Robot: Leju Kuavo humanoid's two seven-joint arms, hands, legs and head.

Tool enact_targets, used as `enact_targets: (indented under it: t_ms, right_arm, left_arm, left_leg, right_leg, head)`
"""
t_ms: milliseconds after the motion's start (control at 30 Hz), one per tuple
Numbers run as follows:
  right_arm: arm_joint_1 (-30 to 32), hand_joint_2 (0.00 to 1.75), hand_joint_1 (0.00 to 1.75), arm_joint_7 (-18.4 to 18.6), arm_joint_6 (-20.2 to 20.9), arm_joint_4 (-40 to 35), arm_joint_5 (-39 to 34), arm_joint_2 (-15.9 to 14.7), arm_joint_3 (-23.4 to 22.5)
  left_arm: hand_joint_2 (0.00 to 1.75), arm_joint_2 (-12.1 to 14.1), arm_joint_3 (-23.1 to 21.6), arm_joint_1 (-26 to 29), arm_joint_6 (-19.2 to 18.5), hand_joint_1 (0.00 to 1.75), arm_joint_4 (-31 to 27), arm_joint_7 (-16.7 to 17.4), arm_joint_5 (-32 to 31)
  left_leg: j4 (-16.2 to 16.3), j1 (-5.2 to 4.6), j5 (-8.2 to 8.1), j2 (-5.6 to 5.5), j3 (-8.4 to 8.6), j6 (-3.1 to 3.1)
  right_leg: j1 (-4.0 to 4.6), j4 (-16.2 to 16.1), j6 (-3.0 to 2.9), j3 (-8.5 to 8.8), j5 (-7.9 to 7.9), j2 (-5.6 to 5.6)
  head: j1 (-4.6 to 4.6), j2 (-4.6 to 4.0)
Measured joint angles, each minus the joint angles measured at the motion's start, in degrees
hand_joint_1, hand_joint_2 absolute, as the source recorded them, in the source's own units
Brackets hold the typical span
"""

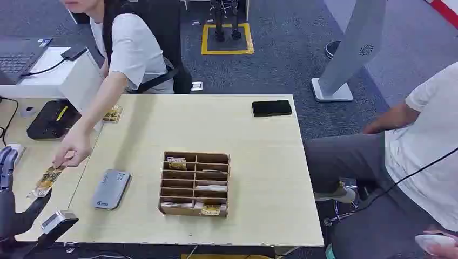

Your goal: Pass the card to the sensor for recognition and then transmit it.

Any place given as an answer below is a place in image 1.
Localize wooden card box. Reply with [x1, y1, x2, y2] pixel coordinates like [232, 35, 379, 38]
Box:
[158, 151, 231, 218]

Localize seated person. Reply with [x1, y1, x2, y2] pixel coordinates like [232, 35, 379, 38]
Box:
[52, 0, 176, 168]

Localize seated person's right hand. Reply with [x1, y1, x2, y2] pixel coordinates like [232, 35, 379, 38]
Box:
[52, 128, 93, 168]

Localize black robot legs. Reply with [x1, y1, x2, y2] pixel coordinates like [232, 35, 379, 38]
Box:
[208, 0, 244, 42]

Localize metal stool base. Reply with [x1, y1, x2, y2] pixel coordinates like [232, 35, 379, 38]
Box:
[324, 180, 360, 227]

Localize person's grey shoe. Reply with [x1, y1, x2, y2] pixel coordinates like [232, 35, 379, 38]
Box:
[314, 181, 357, 204]

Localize black smartphone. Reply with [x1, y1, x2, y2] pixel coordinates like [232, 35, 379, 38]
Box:
[251, 99, 293, 118]

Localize black drive cable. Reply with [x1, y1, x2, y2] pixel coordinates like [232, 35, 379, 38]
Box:
[21, 58, 69, 78]

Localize yellow bordered floor mat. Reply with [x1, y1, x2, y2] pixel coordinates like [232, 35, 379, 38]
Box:
[201, 23, 255, 56]

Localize black desk cable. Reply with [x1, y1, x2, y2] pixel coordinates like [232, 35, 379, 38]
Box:
[0, 96, 19, 147]

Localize person in white shirt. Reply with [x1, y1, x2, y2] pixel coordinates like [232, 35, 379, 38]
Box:
[304, 61, 458, 259]

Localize black flat device box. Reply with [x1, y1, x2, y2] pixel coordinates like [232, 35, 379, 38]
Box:
[26, 99, 82, 140]

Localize white card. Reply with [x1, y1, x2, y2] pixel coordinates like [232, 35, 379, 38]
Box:
[195, 184, 228, 192]
[160, 201, 194, 209]

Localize yellow printed card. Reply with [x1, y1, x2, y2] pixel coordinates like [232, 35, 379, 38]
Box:
[199, 205, 222, 216]
[167, 156, 188, 171]

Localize black office chair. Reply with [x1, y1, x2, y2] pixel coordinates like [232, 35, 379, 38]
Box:
[68, 0, 194, 95]

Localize grey pillar with white base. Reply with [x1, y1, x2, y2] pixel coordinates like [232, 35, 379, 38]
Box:
[311, 0, 387, 103]

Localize black external drive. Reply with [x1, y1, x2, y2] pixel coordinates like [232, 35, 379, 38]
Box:
[60, 44, 89, 62]

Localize white stand box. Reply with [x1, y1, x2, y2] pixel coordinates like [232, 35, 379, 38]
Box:
[0, 46, 105, 112]

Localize strip of yellow cards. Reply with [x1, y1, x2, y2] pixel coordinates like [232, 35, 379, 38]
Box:
[26, 164, 68, 200]

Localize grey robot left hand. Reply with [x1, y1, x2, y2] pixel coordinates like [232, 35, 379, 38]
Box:
[0, 146, 53, 241]

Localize dark laptop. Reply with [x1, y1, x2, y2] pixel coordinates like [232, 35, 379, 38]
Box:
[0, 37, 53, 86]

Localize long black cable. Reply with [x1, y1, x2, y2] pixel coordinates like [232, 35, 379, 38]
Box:
[324, 146, 458, 227]

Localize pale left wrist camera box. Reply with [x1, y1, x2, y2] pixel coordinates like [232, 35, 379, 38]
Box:
[33, 210, 79, 251]

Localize grey flat case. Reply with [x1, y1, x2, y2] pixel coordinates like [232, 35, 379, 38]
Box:
[90, 169, 132, 211]

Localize black shoe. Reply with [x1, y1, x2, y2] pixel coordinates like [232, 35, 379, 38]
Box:
[324, 40, 342, 60]

